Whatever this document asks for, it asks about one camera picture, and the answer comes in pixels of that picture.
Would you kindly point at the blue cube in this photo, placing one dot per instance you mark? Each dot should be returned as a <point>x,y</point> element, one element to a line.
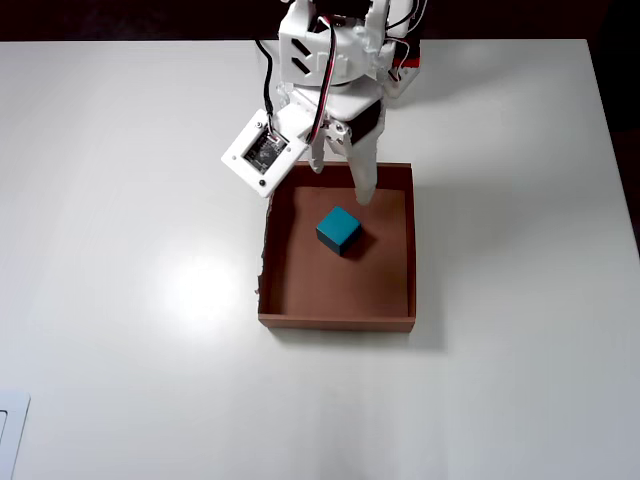
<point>340,227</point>

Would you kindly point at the brown cardboard box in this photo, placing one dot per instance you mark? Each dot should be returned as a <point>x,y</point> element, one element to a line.
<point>310,285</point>

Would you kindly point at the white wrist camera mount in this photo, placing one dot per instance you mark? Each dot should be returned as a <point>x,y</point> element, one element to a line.
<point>265,152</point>

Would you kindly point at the red black table clamp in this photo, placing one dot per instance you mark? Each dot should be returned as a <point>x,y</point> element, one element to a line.
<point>411,62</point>

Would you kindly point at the white flat panel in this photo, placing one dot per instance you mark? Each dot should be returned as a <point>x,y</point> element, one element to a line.
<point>15,435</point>

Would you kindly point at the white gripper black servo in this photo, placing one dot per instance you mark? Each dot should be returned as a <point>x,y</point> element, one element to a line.
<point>348,107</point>

